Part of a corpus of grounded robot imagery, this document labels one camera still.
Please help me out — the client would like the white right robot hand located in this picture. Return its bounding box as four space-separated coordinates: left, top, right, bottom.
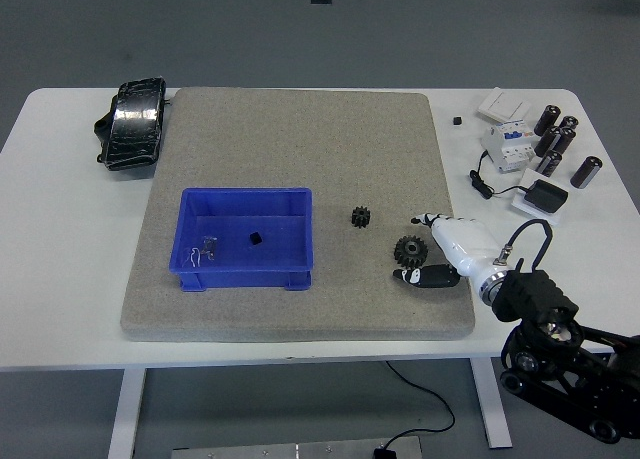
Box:
392 211 506 290

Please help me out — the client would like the large black gear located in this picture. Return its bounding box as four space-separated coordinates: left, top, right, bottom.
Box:
393 234 430 270

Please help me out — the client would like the small black gear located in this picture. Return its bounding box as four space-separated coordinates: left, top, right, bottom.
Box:
349 205 377 230

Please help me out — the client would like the blue plastic box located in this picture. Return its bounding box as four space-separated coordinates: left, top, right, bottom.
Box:
167 187 315 294

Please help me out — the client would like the white socket plate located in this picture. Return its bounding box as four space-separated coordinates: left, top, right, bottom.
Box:
509 167 562 227

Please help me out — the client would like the black power adapter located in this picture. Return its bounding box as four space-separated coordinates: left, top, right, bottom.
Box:
522 178 570 214

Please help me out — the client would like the white circuit breaker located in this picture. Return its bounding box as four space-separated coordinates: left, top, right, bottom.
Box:
481 118 540 174

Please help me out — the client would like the white table leg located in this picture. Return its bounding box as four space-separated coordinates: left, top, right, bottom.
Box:
107 368 147 459
468 359 514 449

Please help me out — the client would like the grey-brown felt mat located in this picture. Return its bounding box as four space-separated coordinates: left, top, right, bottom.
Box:
119 87 477 343

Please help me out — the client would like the grey metal floor plate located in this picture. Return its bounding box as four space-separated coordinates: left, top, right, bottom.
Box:
171 434 424 459

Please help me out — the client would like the black tape-wrapped package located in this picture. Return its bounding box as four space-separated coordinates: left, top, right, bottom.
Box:
93 76 169 173

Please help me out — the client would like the black adapter cord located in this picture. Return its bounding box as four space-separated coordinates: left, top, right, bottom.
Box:
468 150 531 201

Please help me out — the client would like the white wall switch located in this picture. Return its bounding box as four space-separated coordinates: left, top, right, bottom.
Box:
477 87 532 124

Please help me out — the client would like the black floor cable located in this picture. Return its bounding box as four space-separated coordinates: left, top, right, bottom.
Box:
382 361 456 450

